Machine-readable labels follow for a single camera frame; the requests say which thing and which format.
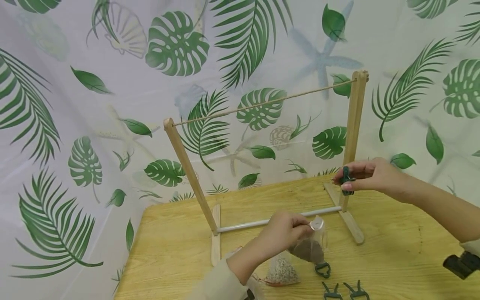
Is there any white crossbar rod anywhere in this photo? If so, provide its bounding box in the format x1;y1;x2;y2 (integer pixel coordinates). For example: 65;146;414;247
217;205;343;233

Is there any person's left hand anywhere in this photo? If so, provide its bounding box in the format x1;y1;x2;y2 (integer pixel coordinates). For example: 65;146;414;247
259;210;320;261

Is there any clear bag of white granules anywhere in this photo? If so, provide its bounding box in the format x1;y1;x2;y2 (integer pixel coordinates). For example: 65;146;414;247
262;250;301;288

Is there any brown twine rope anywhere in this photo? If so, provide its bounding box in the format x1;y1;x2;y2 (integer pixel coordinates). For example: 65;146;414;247
172;78;357;127

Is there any person's left forearm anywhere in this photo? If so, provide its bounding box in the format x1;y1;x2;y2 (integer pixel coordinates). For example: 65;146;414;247
195;238;279;300

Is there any clear bag of brown granules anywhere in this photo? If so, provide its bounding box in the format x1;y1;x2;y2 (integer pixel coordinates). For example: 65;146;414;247
288;217;330;266

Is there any black wrist band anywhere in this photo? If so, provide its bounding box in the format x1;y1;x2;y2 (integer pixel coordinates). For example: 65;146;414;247
442;251;480;280

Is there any person's right hand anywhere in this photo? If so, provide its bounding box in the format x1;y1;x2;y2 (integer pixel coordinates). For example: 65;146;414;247
332;157;409;203

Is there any wooden hanging rack frame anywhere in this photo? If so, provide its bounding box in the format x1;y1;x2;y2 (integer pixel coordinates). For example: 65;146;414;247
163;70;370;267

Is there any dark green plastic clip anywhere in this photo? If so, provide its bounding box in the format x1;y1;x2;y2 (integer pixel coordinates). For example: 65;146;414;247
339;166;356;196
314;261;332;279
343;280;370;300
321;282;344;300

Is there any person's right forearm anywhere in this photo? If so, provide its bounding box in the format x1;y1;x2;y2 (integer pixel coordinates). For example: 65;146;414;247
400;172;480;255

